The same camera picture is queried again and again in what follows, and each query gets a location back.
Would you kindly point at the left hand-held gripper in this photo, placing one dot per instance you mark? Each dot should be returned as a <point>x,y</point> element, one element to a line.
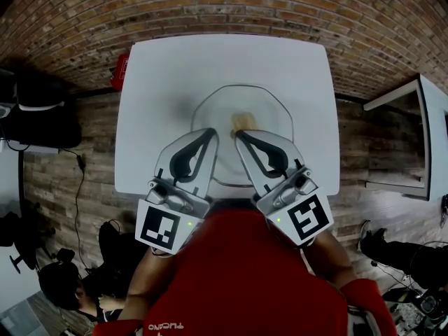
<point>157,226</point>

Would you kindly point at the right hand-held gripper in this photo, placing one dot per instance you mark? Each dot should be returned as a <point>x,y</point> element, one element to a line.
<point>304,219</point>

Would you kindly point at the yellow sponge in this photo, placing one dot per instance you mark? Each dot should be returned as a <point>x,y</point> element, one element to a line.
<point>245,121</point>

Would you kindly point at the person's right forearm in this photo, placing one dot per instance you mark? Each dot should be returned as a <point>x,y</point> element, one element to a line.
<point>332,261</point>

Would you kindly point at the person's left forearm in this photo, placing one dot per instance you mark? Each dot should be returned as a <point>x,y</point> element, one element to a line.
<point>147,285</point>

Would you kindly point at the person's red shirt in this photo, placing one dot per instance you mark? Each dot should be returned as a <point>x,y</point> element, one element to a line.
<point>245,275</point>

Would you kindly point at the white square table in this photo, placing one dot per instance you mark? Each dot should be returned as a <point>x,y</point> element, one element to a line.
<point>210,61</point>

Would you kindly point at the red box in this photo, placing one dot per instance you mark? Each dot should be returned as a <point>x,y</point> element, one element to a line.
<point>120,70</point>

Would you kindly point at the white side table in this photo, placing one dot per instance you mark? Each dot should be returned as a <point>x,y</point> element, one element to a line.
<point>435,135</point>

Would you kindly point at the black office chair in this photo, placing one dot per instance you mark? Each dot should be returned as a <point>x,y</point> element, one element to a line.
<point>21,236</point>

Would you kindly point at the black green shoe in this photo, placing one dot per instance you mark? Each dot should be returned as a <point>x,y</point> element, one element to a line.
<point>402,294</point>

